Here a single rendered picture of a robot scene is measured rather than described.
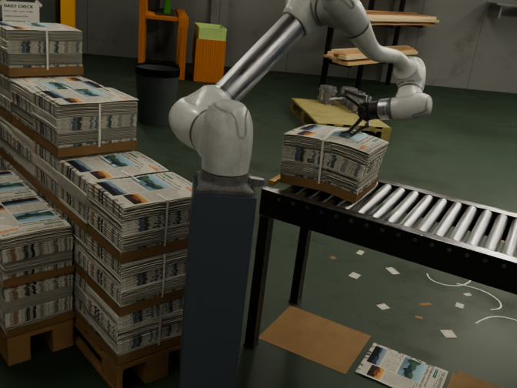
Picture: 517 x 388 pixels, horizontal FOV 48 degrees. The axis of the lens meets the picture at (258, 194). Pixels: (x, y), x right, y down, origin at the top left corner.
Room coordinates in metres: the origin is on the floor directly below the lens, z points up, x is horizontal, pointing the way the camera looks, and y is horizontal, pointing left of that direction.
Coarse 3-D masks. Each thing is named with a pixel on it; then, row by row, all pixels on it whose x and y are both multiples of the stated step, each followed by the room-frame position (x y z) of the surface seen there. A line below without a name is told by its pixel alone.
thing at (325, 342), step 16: (288, 320) 2.59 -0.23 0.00; (304, 320) 2.60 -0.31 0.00; (320, 320) 2.62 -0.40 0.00; (272, 336) 2.43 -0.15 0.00; (288, 336) 2.44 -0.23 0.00; (304, 336) 2.46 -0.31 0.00; (320, 336) 2.47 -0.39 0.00; (336, 336) 2.49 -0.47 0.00; (352, 336) 2.51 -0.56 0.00; (368, 336) 2.52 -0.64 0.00; (304, 352) 2.33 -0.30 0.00; (320, 352) 2.35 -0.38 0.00; (336, 352) 2.36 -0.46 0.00; (352, 352) 2.38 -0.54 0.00; (336, 368) 2.24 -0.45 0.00
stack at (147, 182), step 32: (32, 160) 2.54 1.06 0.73; (64, 160) 2.32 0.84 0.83; (96, 160) 2.37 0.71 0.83; (128, 160) 2.42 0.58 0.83; (64, 192) 2.28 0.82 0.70; (96, 192) 2.06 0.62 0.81; (128, 192) 2.04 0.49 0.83; (160, 192) 2.08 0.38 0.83; (96, 224) 2.05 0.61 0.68; (128, 224) 1.92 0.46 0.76; (160, 224) 2.01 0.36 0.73; (96, 256) 2.05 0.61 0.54; (160, 256) 2.01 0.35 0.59; (128, 288) 1.92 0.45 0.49; (160, 288) 2.01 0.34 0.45; (96, 320) 2.03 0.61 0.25; (128, 320) 1.92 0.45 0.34; (160, 320) 2.01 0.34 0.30; (128, 352) 1.93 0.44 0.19; (160, 352) 2.02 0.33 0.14
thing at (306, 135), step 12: (288, 132) 2.46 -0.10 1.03; (300, 132) 2.46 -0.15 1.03; (312, 132) 2.48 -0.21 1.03; (324, 132) 2.49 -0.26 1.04; (288, 144) 2.43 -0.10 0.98; (300, 144) 2.41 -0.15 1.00; (312, 144) 2.38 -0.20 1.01; (288, 156) 2.42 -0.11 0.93; (300, 156) 2.40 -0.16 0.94; (312, 156) 2.38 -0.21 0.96; (288, 168) 2.42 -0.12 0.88; (300, 168) 2.39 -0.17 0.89; (312, 168) 2.37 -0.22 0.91
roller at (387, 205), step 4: (400, 188) 2.56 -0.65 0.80; (392, 192) 2.49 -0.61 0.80; (396, 192) 2.49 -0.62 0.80; (400, 192) 2.50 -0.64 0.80; (404, 192) 2.54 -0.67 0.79; (388, 196) 2.45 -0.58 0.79; (392, 196) 2.43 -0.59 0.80; (396, 196) 2.45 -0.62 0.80; (400, 196) 2.48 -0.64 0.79; (384, 200) 2.38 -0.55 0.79; (388, 200) 2.37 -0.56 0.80; (392, 200) 2.39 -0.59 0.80; (396, 200) 2.42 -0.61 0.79; (380, 204) 2.32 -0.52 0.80; (384, 204) 2.32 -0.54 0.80; (388, 204) 2.33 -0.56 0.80; (392, 204) 2.37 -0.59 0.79; (376, 208) 2.27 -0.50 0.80; (380, 208) 2.27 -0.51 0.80; (384, 208) 2.28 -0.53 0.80; (388, 208) 2.31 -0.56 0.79; (372, 212) 2.21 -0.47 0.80; (376, 212) 2.21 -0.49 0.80; (380, 212) 2.23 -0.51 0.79; (384, 212) 2.25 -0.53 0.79; (376, 216) 2.18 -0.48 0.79; (380, 216) 2.21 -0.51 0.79
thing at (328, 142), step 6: (336, 132) 2.51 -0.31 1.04; (318, 138) 2.38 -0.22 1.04; (330, 138) 2.41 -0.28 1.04; (336, 138) 2.41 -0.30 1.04; (318, 144) 2.37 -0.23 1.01; (324, 144) 2.36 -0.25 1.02; (330, 144) 2.35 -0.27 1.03; (318, 150) 2.37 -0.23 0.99; (324, 150) 2.36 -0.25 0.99; (330, 150) 2.35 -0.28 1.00; (318, 156) 2.37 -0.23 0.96; (324, 156) 2.35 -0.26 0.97; (318, 162) 2.37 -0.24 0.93; (324, 162) 2.35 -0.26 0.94; (318, 168) 2.36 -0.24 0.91; (324, 168) 2.35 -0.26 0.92; (318, 174) 2.36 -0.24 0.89; (324, 174) 2.34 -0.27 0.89; (324, 180) 2.35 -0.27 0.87
